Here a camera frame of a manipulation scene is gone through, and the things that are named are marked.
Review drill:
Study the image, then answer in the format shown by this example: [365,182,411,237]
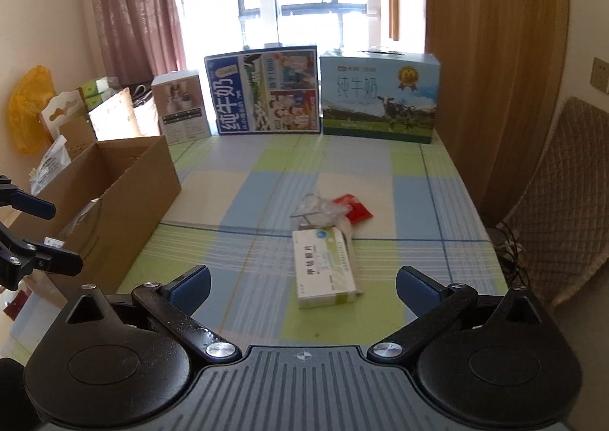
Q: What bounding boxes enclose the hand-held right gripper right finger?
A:
[366,265,549,363]

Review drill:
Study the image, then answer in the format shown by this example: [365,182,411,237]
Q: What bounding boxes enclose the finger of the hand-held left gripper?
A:
[0,221,84,292]
[0,174,58,221]

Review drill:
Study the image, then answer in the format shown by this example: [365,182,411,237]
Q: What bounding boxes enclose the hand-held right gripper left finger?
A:
[64,264,241,364]

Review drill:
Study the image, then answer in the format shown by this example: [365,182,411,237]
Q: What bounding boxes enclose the white medicine box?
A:
[291,227,363,310]

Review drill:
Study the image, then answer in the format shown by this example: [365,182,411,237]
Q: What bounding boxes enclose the brown cardboard box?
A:
[10,135,183,314]

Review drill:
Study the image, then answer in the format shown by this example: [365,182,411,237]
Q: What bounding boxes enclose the checked cloth desktop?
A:
[10,130,511,352]

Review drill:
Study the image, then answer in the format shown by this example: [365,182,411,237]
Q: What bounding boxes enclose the clear plastic bag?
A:
[29,135,73,197]

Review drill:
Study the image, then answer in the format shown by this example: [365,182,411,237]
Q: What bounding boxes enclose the yellow plastic bag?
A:
[8,65,54,155]

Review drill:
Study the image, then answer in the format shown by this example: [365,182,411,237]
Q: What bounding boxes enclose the white cutout cardboard carrier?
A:
[39,91,87,143]

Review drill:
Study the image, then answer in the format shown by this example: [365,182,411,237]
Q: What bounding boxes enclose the red snack packet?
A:
[332,193,374,224]

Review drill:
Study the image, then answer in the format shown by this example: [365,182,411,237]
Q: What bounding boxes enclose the white paper bag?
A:
[88,87,161,143]

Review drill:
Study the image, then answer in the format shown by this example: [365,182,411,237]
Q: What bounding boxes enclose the crumpled silvery plastic wrapper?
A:
[290,192,356,246]

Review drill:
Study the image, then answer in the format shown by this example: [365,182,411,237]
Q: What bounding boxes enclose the green and white boxes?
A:
[80,77,121,109]

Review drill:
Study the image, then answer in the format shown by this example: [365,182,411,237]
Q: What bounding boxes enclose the chair with quilted brown cover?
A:
[499,95,609,314]

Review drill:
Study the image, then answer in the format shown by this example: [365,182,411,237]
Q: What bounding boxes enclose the white appliance box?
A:
[151,70,213,147]

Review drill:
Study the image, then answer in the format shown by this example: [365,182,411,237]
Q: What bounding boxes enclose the cow picture milk carton box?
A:
[318,49,442,145]

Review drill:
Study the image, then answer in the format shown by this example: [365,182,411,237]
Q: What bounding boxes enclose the blue cartoon milk carton box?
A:
[204,45,319,136]

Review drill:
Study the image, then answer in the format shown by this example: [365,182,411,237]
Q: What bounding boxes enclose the pink patterned curtain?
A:
[87,0,192,86]

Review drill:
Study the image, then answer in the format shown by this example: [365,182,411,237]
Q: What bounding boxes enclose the wooden wardrobe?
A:
[423,0,572,228]

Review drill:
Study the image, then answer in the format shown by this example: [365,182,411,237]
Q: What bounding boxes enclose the black cables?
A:
[489,221,530,290]

